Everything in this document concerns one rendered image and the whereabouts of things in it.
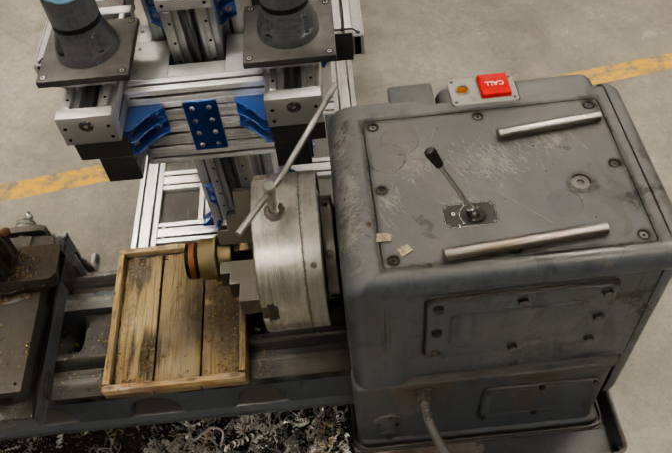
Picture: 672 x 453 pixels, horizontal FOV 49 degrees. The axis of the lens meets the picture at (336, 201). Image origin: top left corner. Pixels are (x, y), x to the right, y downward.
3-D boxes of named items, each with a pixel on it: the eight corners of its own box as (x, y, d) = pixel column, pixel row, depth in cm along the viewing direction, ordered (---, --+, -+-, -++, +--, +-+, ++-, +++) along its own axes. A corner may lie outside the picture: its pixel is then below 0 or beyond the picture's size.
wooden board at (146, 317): (248, 245, 175) (245, 235, 172) (249, 385, 153) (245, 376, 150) (124, 258, 176) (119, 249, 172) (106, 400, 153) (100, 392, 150)
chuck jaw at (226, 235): (276, 233, 149) (269, 176, 146) (274, 240, 144) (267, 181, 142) (222, 239, 149) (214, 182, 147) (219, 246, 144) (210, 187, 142)
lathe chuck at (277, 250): (308, 221, 169) (293, 139, 142) (318, 350, 152) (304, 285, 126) (270, 225, 169) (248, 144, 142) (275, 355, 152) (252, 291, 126)
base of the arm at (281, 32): (258, 13, 184) (251, -21, 176) (317, 7, 183) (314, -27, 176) (257, 52, 174) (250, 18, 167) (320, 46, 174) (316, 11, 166)
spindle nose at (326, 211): (337, 226, 162) (331, 173, 144) (346, 314, 151) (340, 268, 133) (323, 228, 162) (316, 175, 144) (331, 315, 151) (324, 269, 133)
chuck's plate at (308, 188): (323, 219, 169) (311, 137, 142) (335, 348, 152) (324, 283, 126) (308, 221, 169) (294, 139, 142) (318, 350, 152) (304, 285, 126)
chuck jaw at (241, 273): (275, 254, 143) (276, 301, 135) (279, 271, 147) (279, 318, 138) (219, 260, 143) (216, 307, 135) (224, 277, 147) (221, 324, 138)
